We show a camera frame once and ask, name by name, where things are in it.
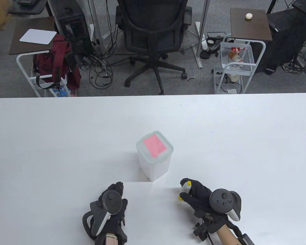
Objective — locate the person's right hand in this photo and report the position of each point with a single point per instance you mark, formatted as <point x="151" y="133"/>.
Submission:
<point x="199" y="196"/>

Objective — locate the person's left hand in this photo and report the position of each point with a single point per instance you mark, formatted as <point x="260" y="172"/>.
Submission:
<point x="117" y="188"/>

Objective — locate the yellow liquid glue bottle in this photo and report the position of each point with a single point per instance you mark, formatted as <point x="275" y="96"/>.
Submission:
<point x="185" y="189"/>

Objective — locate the clear plastic container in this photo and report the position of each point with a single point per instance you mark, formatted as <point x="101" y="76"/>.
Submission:
<point x="155" y="166"/>

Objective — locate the pink paper card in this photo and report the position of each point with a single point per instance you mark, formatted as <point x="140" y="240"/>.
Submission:
<point x="155" y="145"/>

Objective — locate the dark grey tracking controller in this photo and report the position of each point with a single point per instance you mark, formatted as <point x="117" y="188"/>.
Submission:
<point x="223" y="200"/>
<point x="111" y="201"/>

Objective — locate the pink smartwatch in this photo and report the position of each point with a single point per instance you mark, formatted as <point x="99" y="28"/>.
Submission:
<point x="111" y="239"/>

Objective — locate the blue printed box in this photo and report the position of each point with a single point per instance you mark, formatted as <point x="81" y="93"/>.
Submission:
<point x="58" y="92"/>

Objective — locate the paper cup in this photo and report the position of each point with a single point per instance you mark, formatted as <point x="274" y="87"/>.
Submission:
<point x="233" y="77"/>

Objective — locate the black round lid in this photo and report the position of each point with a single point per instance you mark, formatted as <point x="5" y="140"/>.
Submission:
<point x="204" y="55"/>

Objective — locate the red backpack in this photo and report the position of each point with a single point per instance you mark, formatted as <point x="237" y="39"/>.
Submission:
<point x="58" y="58"/>

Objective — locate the orange bottle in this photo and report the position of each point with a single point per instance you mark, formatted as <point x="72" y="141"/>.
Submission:
<point x="235" y="57"/>

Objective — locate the white power strip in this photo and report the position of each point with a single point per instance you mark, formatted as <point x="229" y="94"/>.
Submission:
<point x="203" y="44"/>

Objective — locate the red white packet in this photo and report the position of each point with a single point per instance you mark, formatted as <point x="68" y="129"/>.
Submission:
<point x="236" y="49"/>

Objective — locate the black computer tower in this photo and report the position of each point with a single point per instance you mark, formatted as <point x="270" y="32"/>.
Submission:
<point x="74" y="28"/>

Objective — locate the black mesh office chair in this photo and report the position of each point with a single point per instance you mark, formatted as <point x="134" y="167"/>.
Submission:
<point x="153" y="25"/>

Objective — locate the white flat pad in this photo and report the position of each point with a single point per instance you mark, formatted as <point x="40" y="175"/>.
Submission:
<point x="38" y="36"/>

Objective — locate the white cart with brown top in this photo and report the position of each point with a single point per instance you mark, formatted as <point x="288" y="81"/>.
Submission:
<point x="28" y="28"/>

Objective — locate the black draped cloth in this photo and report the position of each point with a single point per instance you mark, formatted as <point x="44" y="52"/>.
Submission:
<point x="288" y="33"/>

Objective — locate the small white round object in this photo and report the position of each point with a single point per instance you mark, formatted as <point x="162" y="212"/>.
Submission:
<point x="249" y="16"/>

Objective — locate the black desk tray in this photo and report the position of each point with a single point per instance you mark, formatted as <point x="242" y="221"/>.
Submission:
<point x="28" y="9"/>

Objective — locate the black keyboard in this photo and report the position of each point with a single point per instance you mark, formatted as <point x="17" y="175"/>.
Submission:
<point x="28" y="2"/>

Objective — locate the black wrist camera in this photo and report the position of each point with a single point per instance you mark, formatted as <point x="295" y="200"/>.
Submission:
<point x="201" y="231"/>
<point x="123" y="237"/>

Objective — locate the aluminium frame post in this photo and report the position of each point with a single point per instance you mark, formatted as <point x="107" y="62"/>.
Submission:
<point x="206" y="15"/>

